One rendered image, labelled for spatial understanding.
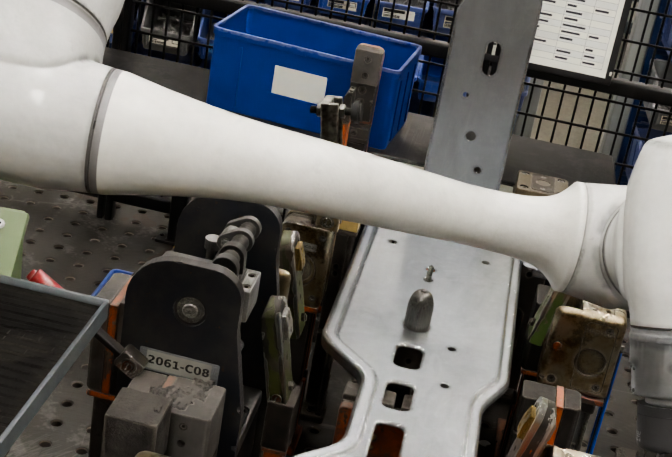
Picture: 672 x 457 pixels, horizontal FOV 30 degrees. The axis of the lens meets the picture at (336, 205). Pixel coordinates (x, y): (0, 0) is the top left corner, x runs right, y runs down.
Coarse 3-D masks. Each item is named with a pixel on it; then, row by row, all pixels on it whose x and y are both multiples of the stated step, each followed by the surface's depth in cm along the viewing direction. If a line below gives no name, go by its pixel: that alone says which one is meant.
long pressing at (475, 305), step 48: (384, 240) 172; (432, 240) 174; (384, 288) 159; (432, 288) 161; (480, 288) 163; (336, 336) 146; (384, 336) 148; (432, 336) 150; (480, 336) 152; (384, 384) 138; (432, 384) 140; (480, 384) 142; (432, 432) 131
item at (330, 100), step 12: (336, 96) 157; (312, 108) 157; (324, 108) 155; (336, 108) 155; (348, 108) 156; (360, 108) 155; (324, 120) 155; (336, 120) 155; (360, 120) 156; (324, 132) 156; (336, 132) 156
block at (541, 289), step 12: (540, 288) 171; (540, 300) 167; (528, 324) 172; (528, 348) 169; (540, 348) 169; (528, 360) 170; (528, 372) 170; (516, 396) 178; (504, 432) 180; (492, 444) 185; (504, 444) 177; (492, 456) 182
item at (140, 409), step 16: (128, 400) 111; (144, 400) 111; (160, 400) 112; (112, 416) 109; (128, 416) 109; (144, 416) 109; (160, 416) 110; (112, 432) 109; (128, 432) 109; (144, 432) 108; (160, 432) 110; (112, 448) 110; (128, 448) 109; (144, 448) 109; (160, 448) 111
